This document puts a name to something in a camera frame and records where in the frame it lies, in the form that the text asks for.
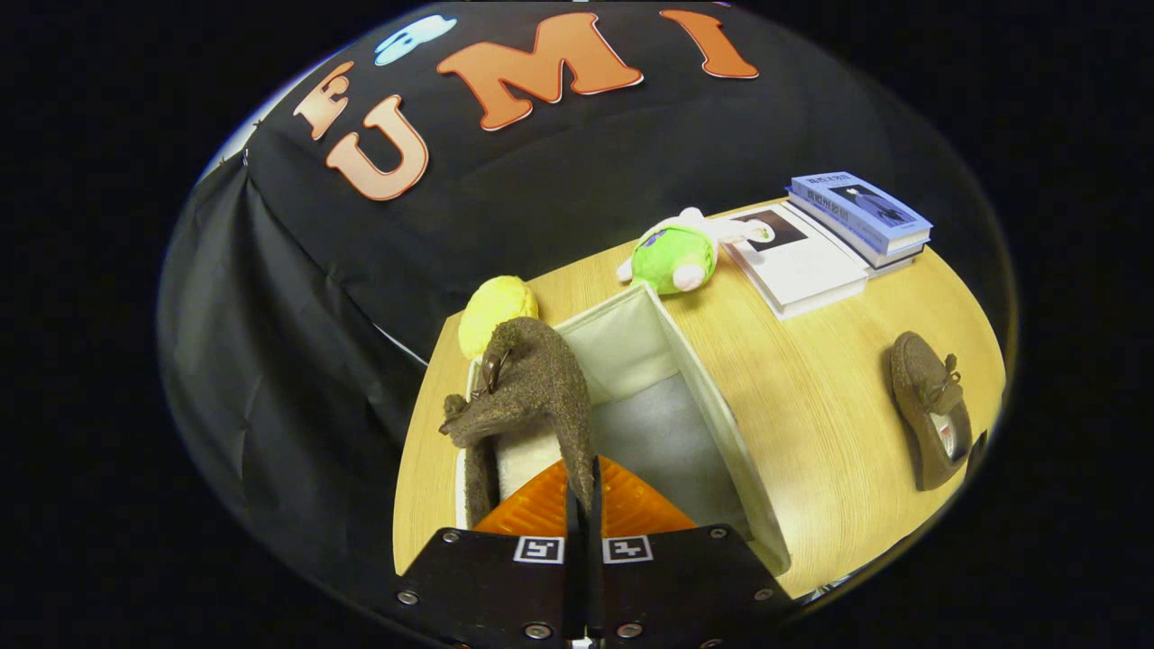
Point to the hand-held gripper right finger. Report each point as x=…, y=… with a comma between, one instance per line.
x=685, y=577

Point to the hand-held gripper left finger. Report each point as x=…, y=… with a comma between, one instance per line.
x=487, y=577

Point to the brown suede moccasin shoe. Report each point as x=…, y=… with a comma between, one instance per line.
x=532, y=388
x=920, y=406

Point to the beige fabric storage box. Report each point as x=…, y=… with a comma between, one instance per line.
x=631, y=347

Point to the yellow plush toy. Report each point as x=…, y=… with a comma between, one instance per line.
x=487, y=311

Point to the green and pink plush toy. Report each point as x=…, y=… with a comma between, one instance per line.
x=672, y=257

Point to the white portrait cover book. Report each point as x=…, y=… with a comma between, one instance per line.
x=802, y=266

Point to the blue cover book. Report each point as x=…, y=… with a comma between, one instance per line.
x=865, y=203

